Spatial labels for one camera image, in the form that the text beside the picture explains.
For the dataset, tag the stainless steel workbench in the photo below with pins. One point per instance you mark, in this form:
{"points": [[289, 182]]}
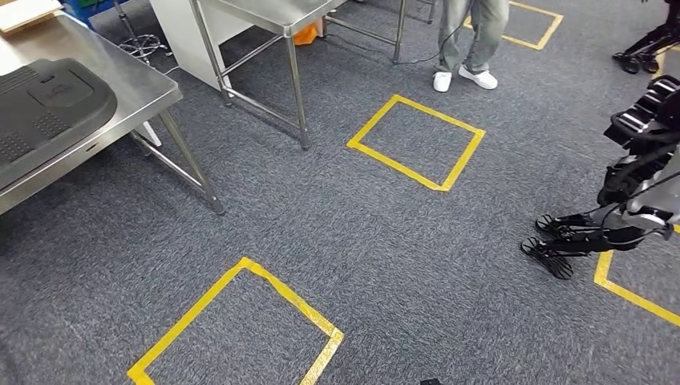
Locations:
{"points": [[133, 90]]}

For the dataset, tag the yellow floor tape square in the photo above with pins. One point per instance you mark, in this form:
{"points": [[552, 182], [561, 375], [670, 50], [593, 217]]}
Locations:
{"points": [[551, 32], [393, 167]]}

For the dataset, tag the stainless steel table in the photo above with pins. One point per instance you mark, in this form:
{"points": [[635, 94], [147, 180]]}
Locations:
{"points": [[295, 79]]}

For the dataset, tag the orange bag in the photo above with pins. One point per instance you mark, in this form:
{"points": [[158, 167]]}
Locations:
{"points": [[306, 34]]}

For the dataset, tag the person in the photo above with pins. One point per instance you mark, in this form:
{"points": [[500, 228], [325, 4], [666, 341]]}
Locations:
{"points": [[478, 32]]}

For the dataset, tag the white side board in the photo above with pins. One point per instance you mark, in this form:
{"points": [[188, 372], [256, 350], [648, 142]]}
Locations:
{"points": [[175, 32]]}

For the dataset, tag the black round stool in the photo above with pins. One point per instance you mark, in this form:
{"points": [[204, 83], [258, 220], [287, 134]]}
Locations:
{"points": [[141, 47]]}

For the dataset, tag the large black cover panel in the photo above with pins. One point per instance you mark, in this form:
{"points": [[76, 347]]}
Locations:
{"points": [[53, 111]]}

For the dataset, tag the black humanoid robot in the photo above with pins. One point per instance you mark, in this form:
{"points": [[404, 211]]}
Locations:
{"points": [[645, 48], [643, 117]]}

